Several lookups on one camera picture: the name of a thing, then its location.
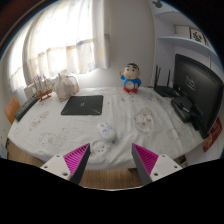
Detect black mouse pad green lines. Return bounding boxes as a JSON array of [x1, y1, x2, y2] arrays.
[[60, 94, 104, 116]]

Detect black keyboard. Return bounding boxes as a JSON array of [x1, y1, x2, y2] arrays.
[[13, 94, 40, 122]]

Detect white printed tablecloth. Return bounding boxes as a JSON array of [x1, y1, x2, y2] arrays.
[[7, 86, 205, 171]]

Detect orange wooden chair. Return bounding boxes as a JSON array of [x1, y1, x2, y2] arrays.
[[3, 95, 22, 126]]

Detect white cartoon-print computer mouse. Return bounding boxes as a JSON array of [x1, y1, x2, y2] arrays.
[[96, 121, 117, 142]]

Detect wooden model sailing ship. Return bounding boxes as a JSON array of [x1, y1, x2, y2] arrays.
[[32, 73, 55, 102]]

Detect white sheer curtain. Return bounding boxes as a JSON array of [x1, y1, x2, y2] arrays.
[[8, 0, 112, 93]]

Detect black router with antennas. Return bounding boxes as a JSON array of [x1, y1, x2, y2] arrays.
[[153, 64, 180, 98]]

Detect cartoon boy figure clock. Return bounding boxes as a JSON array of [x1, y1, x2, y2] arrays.
[[119, 62, 143, 94]]

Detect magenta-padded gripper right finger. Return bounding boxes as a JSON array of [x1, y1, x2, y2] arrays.
[[131, 143, 184, 186]]

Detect black box device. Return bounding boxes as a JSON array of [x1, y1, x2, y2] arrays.
[[170, 95, 204, 124]]

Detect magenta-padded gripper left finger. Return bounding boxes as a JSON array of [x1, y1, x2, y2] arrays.
[[40, 143, 92, 186]]

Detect red paper packet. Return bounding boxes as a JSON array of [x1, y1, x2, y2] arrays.
[[202, 117, 224, 153]]

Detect black computer monitor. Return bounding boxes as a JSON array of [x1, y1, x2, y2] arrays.
[[173, 53, 224, 139]]

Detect white wall shelf unit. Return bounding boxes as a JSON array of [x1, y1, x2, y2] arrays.
[[148, 0, 221, 68]]

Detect large white conch shell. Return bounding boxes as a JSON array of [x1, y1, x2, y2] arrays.
[[53, 73, 80, 102]]

